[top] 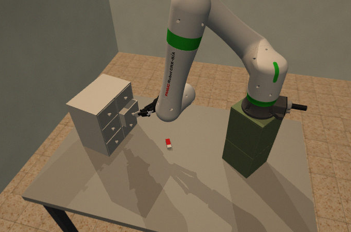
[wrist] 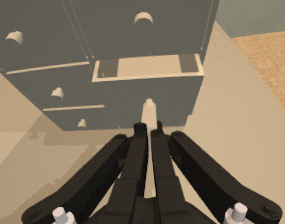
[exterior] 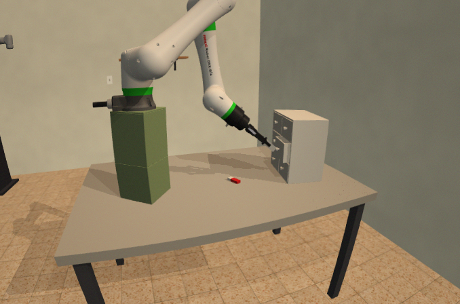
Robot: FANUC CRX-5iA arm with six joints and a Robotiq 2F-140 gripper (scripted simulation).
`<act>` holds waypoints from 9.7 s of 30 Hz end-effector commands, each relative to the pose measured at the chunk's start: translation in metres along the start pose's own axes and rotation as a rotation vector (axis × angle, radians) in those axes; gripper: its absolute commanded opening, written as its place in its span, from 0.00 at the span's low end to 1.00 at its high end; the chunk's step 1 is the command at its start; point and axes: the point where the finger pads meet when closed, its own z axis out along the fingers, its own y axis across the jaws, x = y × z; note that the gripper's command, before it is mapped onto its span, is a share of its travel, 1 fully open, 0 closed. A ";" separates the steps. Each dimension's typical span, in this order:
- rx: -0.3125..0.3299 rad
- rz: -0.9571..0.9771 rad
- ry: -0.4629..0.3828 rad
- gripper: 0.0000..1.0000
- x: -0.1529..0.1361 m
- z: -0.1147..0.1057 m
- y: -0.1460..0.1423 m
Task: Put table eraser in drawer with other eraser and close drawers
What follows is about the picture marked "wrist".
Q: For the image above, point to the small beige chest of drawers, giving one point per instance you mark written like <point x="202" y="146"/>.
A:
<point x="71" y="11"/>

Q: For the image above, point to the grey drawer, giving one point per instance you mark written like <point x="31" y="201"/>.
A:
<point x="36" y="32"/>
<point x="71" y="81"/>
<point x="91" y="117"/>
<point x="109" y="25"/>
<point x="125" y="86"/>
<point x="167" y="121"/>

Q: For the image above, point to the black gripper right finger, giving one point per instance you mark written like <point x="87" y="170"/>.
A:
<point x="226" y="198"/>

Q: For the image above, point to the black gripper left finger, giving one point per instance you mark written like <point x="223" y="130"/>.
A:
<point x="76" y="200"/>

